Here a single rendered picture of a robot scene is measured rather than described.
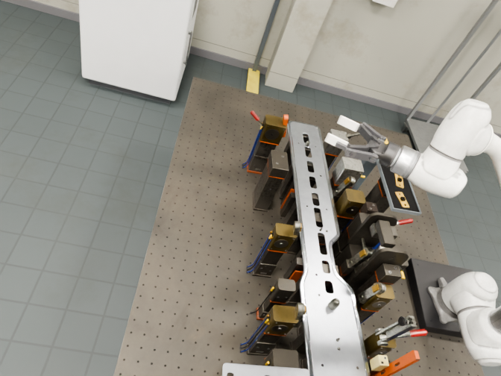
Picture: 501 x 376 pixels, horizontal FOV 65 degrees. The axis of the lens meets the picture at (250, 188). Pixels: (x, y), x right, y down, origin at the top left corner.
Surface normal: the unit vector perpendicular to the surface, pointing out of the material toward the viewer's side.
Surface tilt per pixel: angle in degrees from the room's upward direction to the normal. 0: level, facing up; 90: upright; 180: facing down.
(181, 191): 0
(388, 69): 90
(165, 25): 90
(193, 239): 0
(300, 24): 90
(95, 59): 90
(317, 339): 0
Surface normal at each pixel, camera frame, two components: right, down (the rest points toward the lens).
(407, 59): -0.05, 0.75
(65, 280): 0.27, -0.63
